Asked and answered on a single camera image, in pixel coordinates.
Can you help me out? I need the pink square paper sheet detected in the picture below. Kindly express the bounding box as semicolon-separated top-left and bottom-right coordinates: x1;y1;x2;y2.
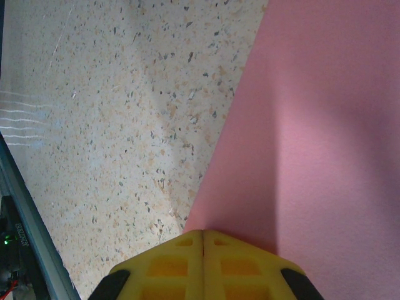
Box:
182;0;400;300

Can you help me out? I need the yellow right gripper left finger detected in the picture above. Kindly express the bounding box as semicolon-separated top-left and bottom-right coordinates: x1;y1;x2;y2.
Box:
89;229;205;300

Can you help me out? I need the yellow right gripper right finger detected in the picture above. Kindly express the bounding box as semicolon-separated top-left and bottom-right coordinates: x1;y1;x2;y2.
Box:
203;229;317;300

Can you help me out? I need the aluminium table rail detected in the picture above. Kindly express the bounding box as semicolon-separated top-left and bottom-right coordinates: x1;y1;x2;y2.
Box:
0;131;81;300

